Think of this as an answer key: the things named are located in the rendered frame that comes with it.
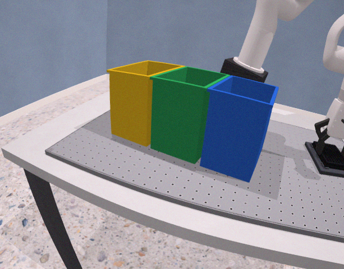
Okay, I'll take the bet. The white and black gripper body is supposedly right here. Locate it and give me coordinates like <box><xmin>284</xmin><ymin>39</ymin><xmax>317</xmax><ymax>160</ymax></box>
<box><xmin>322</xmin><ymin>98</ymin><xmax>344</xmax><ymax>139</ymax></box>

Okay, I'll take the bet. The blue open-top bin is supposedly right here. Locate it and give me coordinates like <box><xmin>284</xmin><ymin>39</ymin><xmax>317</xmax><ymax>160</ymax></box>
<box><xmin>200</xmin><ymin>75</ymin><xmax>279</xmax><ymax>183</ymax></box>

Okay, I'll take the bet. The green open-top bin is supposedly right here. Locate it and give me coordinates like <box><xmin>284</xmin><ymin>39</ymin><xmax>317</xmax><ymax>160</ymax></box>
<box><xmin>150</xmin><ymin>66</ymin><xmax>230</xmax><ymax>164</ymax></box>

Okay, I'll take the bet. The yellow open-top bin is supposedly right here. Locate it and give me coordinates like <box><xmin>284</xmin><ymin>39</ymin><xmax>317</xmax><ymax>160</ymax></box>
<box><xmin>107</xmin><ymin>61</ymin><xmax>185</xmax><ymax>147</ymax></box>

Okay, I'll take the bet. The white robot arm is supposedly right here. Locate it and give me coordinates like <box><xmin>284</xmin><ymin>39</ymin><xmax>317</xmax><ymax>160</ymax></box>
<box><xmin>233</xmin><ymin>0</ymin><xmax>344</xmax><ymax>74</ymax></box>

